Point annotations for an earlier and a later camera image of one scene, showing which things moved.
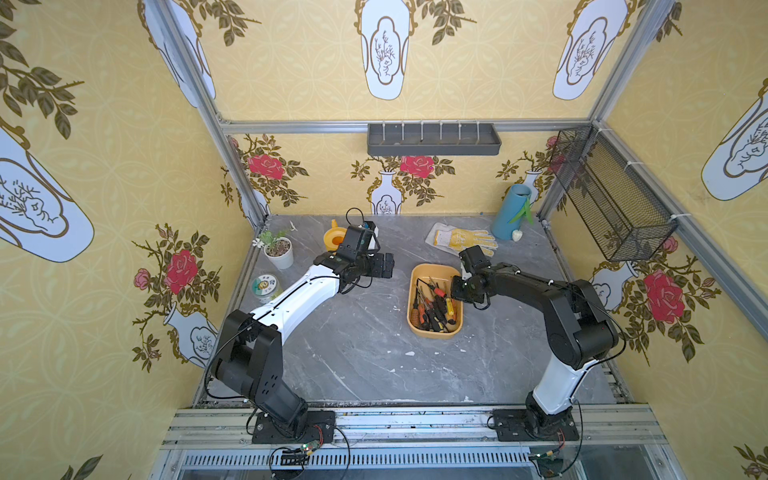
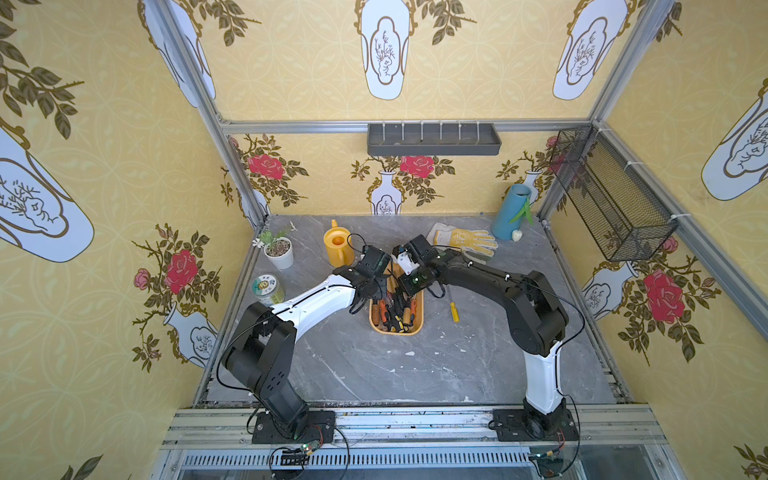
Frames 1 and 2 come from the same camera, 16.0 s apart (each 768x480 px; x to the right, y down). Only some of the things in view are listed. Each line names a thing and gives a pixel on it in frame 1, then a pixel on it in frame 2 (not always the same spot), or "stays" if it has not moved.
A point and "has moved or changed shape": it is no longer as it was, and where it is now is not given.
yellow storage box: x=439 y=272 has moved or changed shape
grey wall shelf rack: x=433 y=139 stays
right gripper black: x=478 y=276 → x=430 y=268
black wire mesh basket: x=625 y=216 stays
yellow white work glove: x=456 y=240 stays
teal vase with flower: x=511 y=208 stays
